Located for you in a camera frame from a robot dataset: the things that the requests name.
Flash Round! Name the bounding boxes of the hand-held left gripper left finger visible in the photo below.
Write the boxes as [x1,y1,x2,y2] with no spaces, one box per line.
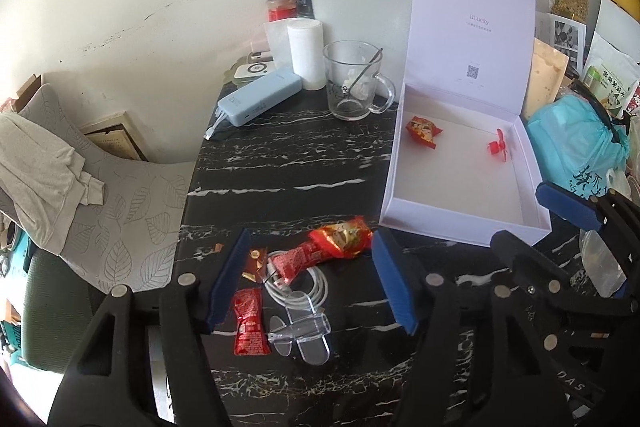
[47,227,252,427]

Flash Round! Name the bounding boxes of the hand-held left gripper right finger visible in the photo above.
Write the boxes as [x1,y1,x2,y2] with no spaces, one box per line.
[371,228,571,427]

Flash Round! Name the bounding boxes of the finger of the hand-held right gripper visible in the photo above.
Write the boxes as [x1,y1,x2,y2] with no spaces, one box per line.
[491,230,631,333]
[535,181,640,258]

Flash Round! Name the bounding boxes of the red snack packet white print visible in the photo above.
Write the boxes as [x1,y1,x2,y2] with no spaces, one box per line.
[233,288,271,356]

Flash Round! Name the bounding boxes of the white gift box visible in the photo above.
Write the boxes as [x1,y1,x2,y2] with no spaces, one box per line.
[378,0,552,248]

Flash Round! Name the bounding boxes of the small candy wrapper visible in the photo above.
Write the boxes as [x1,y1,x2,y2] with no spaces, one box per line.
[241,248,267,283]

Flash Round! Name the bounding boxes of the clear plastic bag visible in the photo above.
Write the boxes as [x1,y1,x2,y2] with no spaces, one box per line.
[580,229,628,298]

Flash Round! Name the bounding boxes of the long red snack packet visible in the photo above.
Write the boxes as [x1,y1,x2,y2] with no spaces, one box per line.
[266,241,331,288]

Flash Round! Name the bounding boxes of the large red yellow snack packet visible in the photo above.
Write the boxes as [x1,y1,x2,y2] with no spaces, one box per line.
[309,216,374,260]

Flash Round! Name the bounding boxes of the teal plastic bag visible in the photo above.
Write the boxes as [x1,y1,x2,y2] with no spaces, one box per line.
[525,94,631,202]

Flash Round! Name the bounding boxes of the small red fan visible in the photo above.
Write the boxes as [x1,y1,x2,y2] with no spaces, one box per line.
[487,127,508,162]

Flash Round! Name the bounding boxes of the black glasses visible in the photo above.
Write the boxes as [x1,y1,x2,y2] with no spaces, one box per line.
[570,79,633,142]

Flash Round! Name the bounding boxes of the leaf pattern chair cushion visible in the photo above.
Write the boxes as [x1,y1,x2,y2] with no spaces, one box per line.
[15,83,198,293]

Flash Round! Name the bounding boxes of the tan pouch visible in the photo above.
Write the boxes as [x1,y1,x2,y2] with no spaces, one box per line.
[520,38,571,120]

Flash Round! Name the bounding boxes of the green and white packet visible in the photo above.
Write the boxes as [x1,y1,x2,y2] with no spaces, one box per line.
[582,32,640,118]

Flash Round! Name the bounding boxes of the black and white printed paper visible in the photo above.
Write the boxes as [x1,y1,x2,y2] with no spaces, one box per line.
[535,11,587,70]

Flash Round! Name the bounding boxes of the green chair seat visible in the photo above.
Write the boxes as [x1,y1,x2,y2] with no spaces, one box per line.
[22,252,98,373]

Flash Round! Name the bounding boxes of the glass mug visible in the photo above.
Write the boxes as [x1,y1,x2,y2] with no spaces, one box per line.
[322,40,397,122]

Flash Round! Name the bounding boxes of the light blue power bank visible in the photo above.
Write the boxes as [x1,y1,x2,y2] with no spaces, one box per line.
[216,67,303,126]

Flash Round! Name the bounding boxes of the white board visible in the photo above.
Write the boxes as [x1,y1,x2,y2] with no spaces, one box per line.
[597,0,640,58]

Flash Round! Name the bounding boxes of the white device with round mark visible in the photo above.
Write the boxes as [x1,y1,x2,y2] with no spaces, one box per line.
[234,62,277,82]

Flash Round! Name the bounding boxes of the teal box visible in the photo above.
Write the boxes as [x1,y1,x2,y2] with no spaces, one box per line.
[0,227,31,358]

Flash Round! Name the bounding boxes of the metal spoon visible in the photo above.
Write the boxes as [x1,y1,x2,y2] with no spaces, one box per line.
[340,48,384,100]

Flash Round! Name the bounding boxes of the beige garment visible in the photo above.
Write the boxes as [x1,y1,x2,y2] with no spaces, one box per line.
[0,112,108,255]

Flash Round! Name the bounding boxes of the white cylindrical canister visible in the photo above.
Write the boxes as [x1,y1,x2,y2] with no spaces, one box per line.
[286,19,326,92]

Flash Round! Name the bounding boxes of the red lid jar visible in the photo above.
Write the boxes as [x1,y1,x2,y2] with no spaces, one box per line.
[266,0,298,24]

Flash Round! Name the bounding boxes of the pale blue panel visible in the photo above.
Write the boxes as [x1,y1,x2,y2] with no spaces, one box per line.
[310,0,416,58]

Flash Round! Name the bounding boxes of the short white charging cable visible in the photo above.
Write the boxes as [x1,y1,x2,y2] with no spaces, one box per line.
[204,112,226,140]

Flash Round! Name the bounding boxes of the wooden frame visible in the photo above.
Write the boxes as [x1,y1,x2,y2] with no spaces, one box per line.
[80,109,148,162]

